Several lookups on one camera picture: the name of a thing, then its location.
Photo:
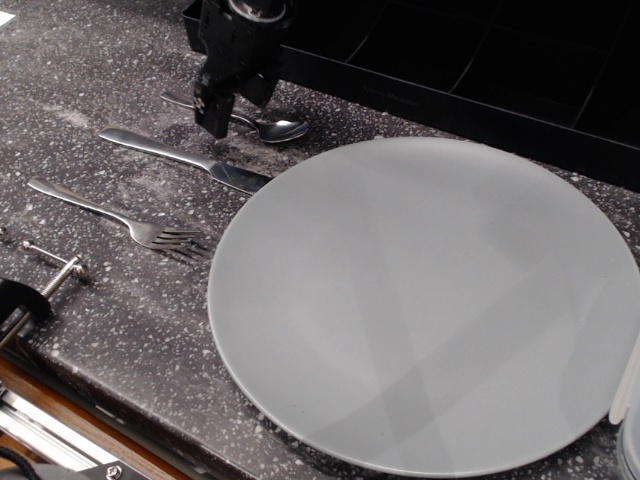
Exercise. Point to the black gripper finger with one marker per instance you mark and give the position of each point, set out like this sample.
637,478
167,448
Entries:
259,89
213,109

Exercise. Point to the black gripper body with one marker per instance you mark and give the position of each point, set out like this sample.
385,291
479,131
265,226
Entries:
242,41

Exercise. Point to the silver metal spoon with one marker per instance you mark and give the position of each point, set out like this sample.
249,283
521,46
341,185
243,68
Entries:
270,132

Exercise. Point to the round grey plate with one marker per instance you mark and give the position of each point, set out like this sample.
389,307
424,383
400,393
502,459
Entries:
423,306

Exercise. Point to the silver table knife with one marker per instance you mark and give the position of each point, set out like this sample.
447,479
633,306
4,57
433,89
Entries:
240,179

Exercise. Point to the silver metal fork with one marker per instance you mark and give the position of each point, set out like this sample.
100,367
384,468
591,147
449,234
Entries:
150,235

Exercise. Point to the white paper corner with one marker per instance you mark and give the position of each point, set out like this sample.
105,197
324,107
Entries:
5,17

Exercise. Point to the metal screw clamp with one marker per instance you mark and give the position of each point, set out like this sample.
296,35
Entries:
22,303

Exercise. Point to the black divided cutlery tray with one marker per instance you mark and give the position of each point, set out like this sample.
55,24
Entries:
556,81

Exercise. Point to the clear plastic container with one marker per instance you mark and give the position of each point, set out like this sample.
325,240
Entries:
624,412

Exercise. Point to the aluminium rail with bracket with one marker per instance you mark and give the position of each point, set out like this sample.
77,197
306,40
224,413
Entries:
47,449

